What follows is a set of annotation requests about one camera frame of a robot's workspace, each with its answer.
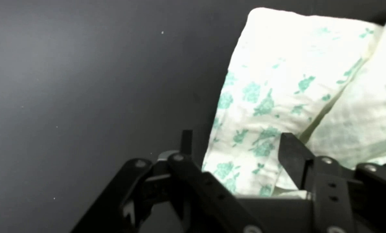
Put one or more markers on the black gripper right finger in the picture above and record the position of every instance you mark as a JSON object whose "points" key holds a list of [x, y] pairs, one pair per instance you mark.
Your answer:
{"points": [[297, 155]]}

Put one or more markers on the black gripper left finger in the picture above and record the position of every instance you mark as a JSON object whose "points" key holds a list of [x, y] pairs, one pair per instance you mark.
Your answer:
{"points": [[186, 142]]}

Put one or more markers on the white cloth green floral print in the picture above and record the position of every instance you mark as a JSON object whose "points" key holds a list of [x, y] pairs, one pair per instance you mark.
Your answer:
{"points": [[278, 85]]}

